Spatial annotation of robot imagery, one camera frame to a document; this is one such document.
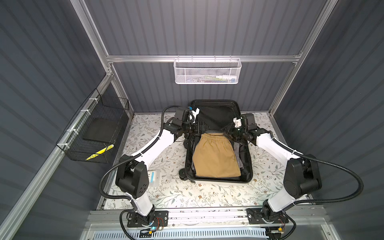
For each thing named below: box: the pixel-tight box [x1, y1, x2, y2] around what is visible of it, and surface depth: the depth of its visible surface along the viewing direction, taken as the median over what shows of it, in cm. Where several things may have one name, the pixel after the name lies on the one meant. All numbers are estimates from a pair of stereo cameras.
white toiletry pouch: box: [148, 169, 161, 188], surface depth 87 cm
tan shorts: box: [192, 132, 241, 178], surface depth 86 cm
